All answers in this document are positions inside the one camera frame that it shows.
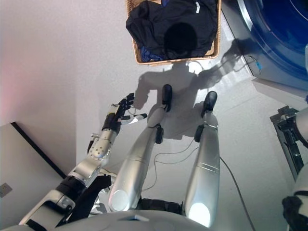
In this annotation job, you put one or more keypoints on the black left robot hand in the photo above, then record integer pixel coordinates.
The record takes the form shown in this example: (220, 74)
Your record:
(118, 115)

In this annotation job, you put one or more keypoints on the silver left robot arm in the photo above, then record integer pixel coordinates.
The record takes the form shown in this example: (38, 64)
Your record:
(96, 156)

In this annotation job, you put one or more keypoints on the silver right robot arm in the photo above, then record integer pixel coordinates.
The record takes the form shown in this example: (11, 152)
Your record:
(300, 187)

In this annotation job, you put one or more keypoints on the tan wicker laundry basket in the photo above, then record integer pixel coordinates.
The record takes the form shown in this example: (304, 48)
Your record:
(216, 38)

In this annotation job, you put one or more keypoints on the grey front-load washing machine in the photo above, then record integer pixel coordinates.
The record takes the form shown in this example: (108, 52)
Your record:
(274, 33)

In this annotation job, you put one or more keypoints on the silver left robot leg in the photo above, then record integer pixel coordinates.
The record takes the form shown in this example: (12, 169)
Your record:
(137, 163)

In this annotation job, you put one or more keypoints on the silver robot leg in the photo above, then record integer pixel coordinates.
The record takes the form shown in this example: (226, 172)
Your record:
(205, 168)
(137, 163)

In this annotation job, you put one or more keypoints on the black garment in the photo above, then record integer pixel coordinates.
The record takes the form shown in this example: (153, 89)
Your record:
(154, 26)

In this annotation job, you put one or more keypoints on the silver right robot leg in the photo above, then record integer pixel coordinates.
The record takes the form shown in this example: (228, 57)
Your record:
(205, 168)

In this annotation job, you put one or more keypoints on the grey robot torso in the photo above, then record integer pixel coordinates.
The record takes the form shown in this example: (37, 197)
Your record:
(134, 221)

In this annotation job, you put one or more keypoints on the white appliance platform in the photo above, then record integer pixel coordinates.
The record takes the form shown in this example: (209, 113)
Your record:
(276, 90)

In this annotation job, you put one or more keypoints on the grey wall socket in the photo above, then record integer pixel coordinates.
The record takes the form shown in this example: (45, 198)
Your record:
(4, 190)

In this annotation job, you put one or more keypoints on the black metal frame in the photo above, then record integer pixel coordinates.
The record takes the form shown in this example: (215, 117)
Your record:
(288, 134)

